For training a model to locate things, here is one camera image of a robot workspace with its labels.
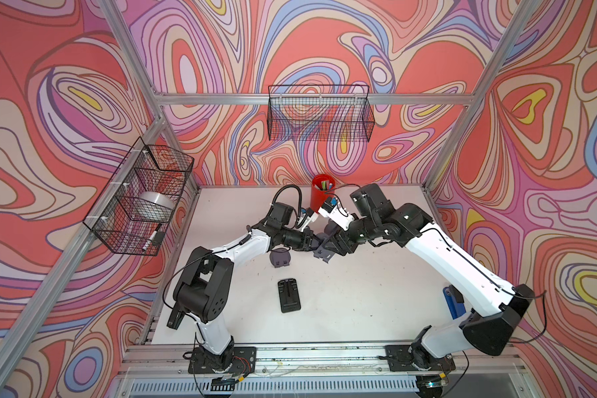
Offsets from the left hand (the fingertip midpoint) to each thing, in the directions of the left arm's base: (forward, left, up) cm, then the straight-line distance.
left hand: (326, 249), depth 81 cm
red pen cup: (+32, +1, -7) cm, 33 cm away
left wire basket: (+3, +59, +15) cm, 61 cm away
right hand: (-5, -1, +10) cm, 11 cm away
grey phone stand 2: (+4, +17, -12) cm, 21 cm away
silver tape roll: (+3, +50, +18) cm, 54 cm away
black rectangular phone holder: (-10, +13, -13) cm, 21 cm away
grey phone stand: (-3, +2, +3) cm, 5 cm away
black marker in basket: (-1, +53, +10) cm, 54 cm away
